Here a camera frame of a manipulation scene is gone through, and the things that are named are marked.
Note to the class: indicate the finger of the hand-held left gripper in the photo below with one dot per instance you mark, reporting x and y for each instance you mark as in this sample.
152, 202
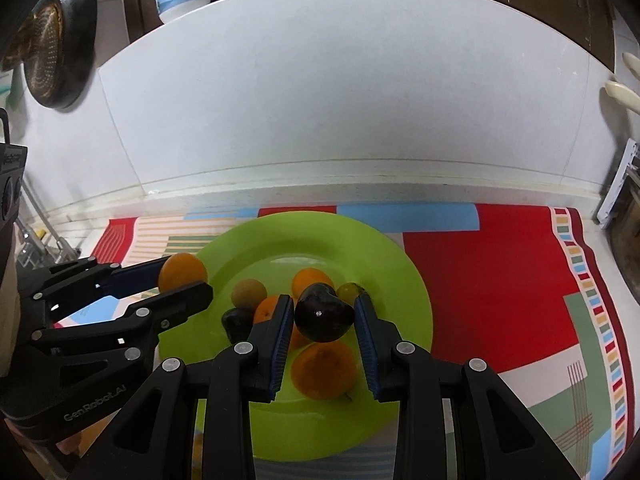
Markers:
175, 300
135, 275

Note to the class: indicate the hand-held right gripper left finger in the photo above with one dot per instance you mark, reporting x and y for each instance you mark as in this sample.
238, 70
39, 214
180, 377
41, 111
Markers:
284, 330

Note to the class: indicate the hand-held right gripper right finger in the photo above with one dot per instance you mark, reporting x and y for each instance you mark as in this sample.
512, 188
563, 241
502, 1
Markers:
365, 335

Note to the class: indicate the small orange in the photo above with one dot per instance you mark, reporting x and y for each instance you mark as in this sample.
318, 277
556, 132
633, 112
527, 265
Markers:
266, 310

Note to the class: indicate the large orange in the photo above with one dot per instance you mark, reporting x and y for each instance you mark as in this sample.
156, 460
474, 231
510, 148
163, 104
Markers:
182, 270

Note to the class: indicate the green plate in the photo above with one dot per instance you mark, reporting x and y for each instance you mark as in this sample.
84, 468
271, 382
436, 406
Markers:
390, 310

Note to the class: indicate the large dark plum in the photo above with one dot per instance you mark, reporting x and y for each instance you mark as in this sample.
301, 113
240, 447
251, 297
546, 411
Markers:
322, 317

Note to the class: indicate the small dark plum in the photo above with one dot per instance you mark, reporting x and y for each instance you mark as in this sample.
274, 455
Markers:
237, 322

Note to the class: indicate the green tomato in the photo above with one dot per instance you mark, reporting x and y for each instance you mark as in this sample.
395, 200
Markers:
349, 290

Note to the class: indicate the beige round fruit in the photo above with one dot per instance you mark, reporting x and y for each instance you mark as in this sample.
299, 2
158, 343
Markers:
248, 294

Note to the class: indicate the person's left hand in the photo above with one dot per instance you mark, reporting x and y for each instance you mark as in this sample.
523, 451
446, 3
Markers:
7, 330

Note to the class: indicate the orange with stem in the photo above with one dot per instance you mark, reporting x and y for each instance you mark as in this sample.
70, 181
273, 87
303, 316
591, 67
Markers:
324, 370

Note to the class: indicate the speckled orange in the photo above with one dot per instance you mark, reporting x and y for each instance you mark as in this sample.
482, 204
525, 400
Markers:
310, 282

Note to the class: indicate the metal fixture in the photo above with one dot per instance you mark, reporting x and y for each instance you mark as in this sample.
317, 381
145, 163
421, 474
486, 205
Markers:
40, 240

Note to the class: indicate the colourful patterned tablecloth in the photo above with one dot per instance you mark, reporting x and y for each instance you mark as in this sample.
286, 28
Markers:
475, 300

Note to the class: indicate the black frying pan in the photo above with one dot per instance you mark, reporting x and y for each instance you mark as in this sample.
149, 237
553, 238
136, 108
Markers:
80, 20

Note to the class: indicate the large steel pot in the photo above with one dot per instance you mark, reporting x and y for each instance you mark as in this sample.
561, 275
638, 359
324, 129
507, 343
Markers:
631, 260

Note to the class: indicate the white dish rack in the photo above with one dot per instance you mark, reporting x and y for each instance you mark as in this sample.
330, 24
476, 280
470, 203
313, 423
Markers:
617, 185

